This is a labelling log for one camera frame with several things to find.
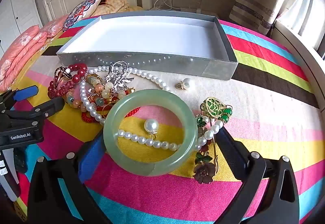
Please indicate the pearl pendant with gold cap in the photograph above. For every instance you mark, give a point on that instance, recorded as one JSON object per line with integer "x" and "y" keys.
{"x": 151, "y": 125}
{"x": 188, "y": 83}

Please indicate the enamel flower brooch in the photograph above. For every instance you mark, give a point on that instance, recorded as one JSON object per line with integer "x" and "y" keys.
{"x": 203, "y": 173}

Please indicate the beige yellow blanket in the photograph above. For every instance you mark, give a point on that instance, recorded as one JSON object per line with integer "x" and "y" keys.
{"x": 114, "y": 3}

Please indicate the grey cardboard box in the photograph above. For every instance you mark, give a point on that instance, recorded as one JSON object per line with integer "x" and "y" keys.
{"x": 152, "y": 33}

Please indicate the round patterned cushion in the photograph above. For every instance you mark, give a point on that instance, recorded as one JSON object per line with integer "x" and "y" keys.
{"x": 81, "y": 12}

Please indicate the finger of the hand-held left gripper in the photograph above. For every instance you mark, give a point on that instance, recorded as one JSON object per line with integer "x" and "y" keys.
{"x": 50, "y": 108}
{"x": 25, "y": 92}

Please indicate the silver rhinestone brooch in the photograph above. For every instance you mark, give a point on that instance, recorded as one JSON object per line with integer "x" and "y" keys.
{"x": 116, "y": 76}

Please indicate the pale green jade bangle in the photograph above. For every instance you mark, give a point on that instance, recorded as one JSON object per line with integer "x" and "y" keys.
{"x": 111, "y": 137}

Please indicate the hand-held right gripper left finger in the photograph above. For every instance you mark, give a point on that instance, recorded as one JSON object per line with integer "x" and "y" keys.
{"x": 89, "y": 161}

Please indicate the green and gold pendant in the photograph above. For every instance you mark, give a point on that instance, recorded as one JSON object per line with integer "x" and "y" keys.
{"x": 214, "y": 107}

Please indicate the striped colourful cloth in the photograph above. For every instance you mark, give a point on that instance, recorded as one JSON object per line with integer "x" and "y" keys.
{"x": 254, "y": 112}

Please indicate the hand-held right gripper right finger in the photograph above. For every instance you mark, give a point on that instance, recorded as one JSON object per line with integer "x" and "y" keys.
{"x": 231, "y": 155}

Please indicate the pink floral quilt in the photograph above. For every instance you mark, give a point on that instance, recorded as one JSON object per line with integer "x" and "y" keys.
{"x": 22, "y": 46}

